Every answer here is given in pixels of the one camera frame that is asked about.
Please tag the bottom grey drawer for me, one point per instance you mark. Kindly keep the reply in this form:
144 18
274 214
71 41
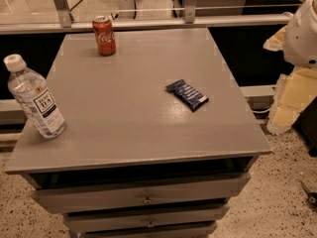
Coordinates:
189 230

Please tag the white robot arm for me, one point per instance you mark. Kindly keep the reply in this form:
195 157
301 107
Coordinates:
300 39

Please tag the blue rxbar blueberry wrapper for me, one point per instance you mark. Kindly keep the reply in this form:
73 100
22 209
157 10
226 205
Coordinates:
193 98

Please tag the middle grey drawer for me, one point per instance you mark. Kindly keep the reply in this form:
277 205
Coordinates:
148 218

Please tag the red coca-cola can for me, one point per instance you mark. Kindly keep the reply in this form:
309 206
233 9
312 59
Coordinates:
104 35

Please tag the metal railing frame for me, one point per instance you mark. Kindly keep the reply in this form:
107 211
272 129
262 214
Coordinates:
70 16

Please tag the grey drawer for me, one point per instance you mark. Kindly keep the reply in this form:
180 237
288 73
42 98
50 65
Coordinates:
148 218
189 230
149 192

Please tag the yellow foam padding block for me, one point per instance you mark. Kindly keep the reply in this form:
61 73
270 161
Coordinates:
293 93

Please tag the grey drawer cabinet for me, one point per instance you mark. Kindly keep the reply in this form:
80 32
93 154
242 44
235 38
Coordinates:
122 125

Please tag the top grey drawer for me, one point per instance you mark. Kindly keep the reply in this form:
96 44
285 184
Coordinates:
149 192

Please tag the clear plastic tea bottle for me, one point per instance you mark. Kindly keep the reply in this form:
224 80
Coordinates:
31 92

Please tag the black tool on floor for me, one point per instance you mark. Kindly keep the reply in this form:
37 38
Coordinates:
311 196

